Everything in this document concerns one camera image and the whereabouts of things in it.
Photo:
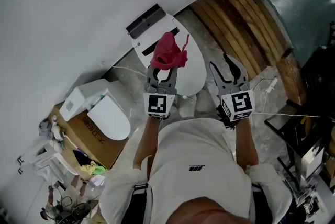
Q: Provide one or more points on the person's right forearm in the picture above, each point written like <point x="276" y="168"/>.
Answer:
<point x="246" y="144"/>

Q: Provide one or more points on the black metal rack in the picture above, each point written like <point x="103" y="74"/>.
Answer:
<point x="295" y="128"/>

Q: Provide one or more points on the wooden slat platform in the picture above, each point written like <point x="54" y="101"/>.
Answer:
<point x="243" y="21"/>

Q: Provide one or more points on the yellow green cloth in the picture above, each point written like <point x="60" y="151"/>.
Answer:
<point x="95" y="168"/>

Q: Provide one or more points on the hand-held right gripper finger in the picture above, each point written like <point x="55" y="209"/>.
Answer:
<point x="239" y="72"/>
<point x="220" y="80"/>

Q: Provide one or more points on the white toilet lid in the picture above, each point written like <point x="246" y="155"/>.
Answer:
<point x="192" y="71"/>

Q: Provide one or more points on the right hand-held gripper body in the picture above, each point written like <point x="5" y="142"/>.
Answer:
<point x="239" y="102"/>

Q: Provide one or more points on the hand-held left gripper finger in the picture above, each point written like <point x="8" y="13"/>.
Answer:
<point x="173" y="77"/>
<point x="151" y="76"/>

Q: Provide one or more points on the white toilet with green hinges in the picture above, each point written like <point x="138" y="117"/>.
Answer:
<point x="112" y="115"/>

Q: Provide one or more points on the person's white shirt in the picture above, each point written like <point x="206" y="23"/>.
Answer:
<point x="199" y="149"/>

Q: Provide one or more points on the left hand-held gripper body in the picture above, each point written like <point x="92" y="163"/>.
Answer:
<point x="158" y="103"/>

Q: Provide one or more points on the white power adapter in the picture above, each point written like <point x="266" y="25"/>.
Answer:
<point x="272" y="84"/>

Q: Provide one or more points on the pink cloth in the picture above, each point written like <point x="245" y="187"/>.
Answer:
<point x="166" y="50"/>

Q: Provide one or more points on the person's left forearm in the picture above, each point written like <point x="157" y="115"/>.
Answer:
<point x="146" y="141"/>

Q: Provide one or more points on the large cardboard box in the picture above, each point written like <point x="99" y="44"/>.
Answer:
<point x="94" y="139"/>

